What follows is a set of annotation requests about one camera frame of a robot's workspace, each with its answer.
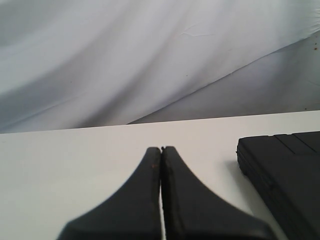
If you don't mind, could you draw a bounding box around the white backdrop cloth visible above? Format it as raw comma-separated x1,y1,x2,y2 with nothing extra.
0,0,320,133

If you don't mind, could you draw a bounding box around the black plastic tool case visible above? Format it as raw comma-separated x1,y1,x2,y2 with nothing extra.
236,131,320,240

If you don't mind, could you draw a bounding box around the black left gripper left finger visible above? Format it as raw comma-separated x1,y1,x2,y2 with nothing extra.
58,147,162,240

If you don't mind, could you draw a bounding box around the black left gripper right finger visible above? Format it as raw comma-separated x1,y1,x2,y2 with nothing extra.
161,146,272,240

